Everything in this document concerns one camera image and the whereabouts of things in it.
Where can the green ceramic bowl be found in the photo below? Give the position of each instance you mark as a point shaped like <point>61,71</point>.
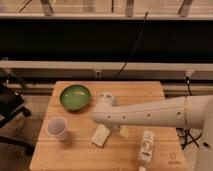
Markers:
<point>75,97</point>

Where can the black office chair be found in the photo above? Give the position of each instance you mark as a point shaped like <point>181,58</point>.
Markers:
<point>11,104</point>

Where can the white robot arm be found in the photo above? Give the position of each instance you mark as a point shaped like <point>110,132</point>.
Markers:
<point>195,112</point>

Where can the white sponge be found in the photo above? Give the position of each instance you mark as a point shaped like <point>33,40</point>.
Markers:
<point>100,135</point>

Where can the clear plastic cup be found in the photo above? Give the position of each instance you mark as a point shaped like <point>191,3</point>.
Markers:
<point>57,128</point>

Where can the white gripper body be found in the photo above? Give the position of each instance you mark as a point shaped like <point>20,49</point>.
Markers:
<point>122,130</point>

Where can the white lotion bottle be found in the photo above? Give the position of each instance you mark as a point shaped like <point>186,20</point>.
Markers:
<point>146,149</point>

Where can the white wall outlet plug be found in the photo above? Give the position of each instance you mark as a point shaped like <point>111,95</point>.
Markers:
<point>188,74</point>

